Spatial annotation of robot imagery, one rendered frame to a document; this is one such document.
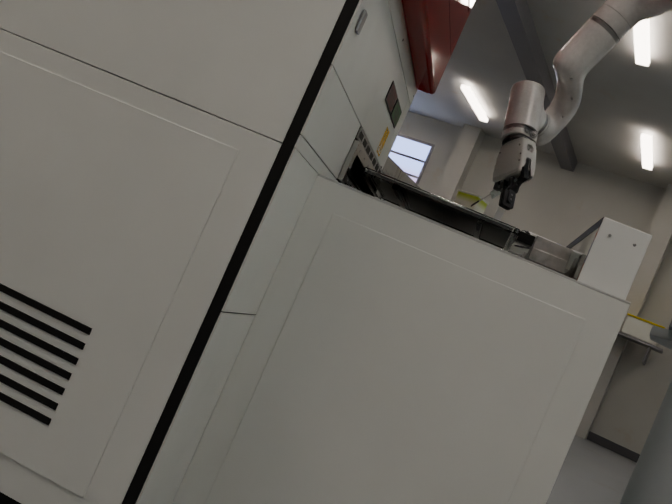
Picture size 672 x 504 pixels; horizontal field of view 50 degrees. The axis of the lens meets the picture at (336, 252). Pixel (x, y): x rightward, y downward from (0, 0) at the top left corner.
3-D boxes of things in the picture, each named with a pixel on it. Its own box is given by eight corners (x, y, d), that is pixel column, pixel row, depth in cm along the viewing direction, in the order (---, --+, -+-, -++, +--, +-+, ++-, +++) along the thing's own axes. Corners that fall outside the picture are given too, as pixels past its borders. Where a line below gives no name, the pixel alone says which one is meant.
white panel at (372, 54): (282, 142, 123) (377, -70, 125) (351, 217, 203) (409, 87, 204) (298, 149, 123) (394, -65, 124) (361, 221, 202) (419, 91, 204)
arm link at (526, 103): (515, 146, 184) (496, 127, 178) (523, 102, 188) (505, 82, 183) (545, 140, 178) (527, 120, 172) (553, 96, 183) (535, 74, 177)
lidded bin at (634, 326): (657, 349, 997) (664, 330, 998) (656, 346, 960) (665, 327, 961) (620, 335, 1019) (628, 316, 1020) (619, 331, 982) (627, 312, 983)
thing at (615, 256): (575, 283, 138) (604, 216, 138) (542, 297, 192) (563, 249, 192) (624, 303, 136) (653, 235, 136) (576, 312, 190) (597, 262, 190)
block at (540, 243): (532, 247, 158) (537, 234, 158) (530, 249, 161) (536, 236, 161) (567, 261, 156) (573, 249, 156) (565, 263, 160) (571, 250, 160)
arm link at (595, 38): (612, 50, 185) (525, 140, 191) (585, 11, 174) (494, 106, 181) (636, 64, 178) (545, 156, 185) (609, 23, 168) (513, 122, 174)
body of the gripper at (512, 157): (545, 140, 174) (537, 181, 170) (515, 153, 183) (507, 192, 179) (522, 126, 171) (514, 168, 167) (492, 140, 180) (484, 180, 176)
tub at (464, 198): (448, 209, 213) (457, 188, 214) (459, 217, 219) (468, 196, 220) (470, 216, 209) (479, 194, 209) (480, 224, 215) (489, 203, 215)
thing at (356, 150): (335, 177, 159) (353, 138, 159) (362, 211, 202) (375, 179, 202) (343, 180, 158) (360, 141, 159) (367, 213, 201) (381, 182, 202)
